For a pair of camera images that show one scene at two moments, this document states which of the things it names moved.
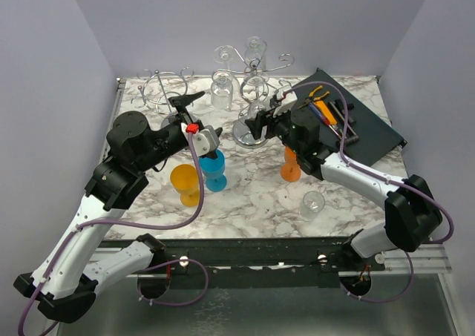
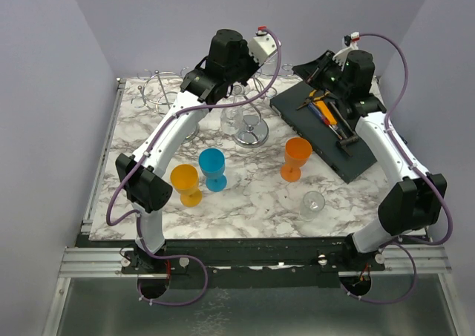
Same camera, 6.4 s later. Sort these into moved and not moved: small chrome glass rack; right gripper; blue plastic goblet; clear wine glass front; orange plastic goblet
Moved: clear wine glass front; right gripper
Not moved: orange plastic goblet; blue plastic goblet; small chrome glass rack
